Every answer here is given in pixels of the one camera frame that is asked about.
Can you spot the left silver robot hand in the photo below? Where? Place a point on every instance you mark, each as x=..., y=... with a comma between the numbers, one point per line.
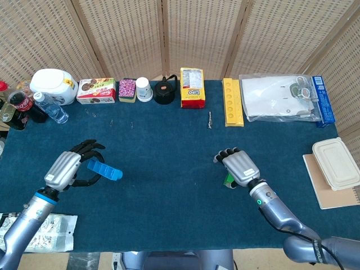
x=62, y=170

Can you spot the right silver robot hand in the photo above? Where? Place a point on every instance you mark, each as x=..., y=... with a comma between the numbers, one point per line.
x=240, y=167

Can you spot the green toy brick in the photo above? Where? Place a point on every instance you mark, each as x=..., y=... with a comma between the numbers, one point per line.
x=228, y=179

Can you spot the blue toy brick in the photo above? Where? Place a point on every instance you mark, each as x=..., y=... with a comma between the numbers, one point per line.
x=105, y=170

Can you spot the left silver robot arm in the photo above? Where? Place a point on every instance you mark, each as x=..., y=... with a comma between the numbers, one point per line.
x=22, y=225

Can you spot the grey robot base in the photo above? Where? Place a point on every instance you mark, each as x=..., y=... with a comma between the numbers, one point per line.
x=174, y=261

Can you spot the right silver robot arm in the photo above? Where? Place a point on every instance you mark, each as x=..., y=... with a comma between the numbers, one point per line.
x=284, y=216

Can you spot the yellow tray with holes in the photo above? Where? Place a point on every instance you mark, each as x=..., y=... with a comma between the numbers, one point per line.
x=233, y=107

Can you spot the clear glass cup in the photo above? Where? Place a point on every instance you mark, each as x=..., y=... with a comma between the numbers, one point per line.
x=53, y=109

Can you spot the clear printed plastic packet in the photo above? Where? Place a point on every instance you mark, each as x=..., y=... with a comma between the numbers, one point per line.
x=56, y=233

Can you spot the dark sauce bottle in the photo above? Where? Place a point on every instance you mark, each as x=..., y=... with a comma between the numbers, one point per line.
x=11, y=118

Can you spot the clear bag with white papers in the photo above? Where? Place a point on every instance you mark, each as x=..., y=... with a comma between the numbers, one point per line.
x=270, y=98

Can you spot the cola bottle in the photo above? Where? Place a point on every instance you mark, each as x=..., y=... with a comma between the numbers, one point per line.
x=24, y=105

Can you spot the blue table cloth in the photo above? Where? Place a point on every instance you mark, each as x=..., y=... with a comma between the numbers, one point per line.
x=168, y=197

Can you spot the white plastic jar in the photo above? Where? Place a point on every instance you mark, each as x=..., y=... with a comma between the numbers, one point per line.
x=54, y=84

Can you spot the chocolate cookie box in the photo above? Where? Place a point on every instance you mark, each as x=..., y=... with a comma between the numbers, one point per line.
x=97, y=90

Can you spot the yellow red snack bag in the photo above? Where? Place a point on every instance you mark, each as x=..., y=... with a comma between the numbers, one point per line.
x=192, y=90

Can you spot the kraft spiral notebook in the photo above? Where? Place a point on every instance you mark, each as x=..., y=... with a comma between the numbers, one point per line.
x=329, y=197

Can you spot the beige takeaway container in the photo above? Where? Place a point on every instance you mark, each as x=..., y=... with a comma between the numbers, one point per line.
x=336, y=163

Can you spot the red capped bottle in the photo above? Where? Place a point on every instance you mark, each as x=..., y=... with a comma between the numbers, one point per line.
x=3, y=85

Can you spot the pink patterned yellow sponge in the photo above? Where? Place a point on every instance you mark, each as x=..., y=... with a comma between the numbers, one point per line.
x=127, y=88

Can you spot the blue cardboard box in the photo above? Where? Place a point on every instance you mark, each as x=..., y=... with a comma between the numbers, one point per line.
x=324, y=104

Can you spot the white paper cup stack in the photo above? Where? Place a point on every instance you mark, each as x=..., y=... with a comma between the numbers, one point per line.
x=144, y=90

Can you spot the woven folding screen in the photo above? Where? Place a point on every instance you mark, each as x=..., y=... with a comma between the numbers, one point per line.
x=126, y=36

